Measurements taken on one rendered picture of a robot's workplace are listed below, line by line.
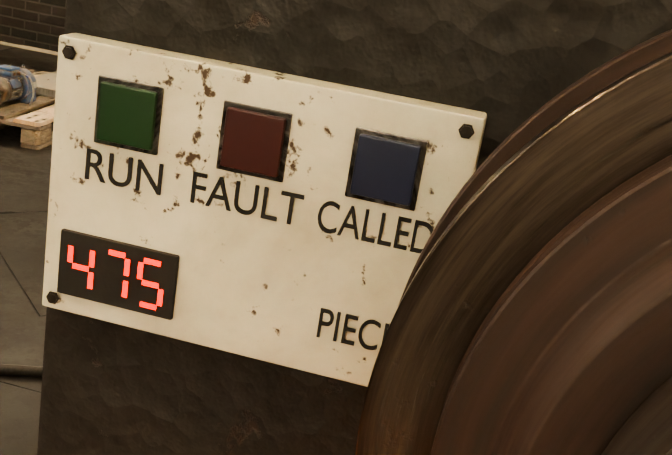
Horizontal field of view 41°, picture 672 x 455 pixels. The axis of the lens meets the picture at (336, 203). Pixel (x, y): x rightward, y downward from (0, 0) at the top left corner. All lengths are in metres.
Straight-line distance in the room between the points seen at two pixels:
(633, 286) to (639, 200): 0.03
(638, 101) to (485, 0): 0.17
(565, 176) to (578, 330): 0.06
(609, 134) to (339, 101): 0.19
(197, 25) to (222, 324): 0.19
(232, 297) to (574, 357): 0.26
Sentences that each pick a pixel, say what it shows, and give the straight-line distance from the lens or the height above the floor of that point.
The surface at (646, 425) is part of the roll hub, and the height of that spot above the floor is 1.18.
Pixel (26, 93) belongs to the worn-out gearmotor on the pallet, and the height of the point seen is 0.21.
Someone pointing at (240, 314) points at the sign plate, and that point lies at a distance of 0.57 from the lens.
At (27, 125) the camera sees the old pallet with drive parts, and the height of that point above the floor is 0.12.
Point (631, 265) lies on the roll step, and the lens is 0.37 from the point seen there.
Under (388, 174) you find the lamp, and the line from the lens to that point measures 0.52.
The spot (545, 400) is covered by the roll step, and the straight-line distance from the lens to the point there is 0.38.
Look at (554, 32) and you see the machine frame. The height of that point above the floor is 1.29.
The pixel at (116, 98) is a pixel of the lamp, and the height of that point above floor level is 1.21.
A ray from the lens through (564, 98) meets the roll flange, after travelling 0.44.
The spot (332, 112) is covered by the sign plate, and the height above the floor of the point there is 1.23.
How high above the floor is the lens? 1.33
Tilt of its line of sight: 17 degrees down
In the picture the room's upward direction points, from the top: 9 degrees clockwise
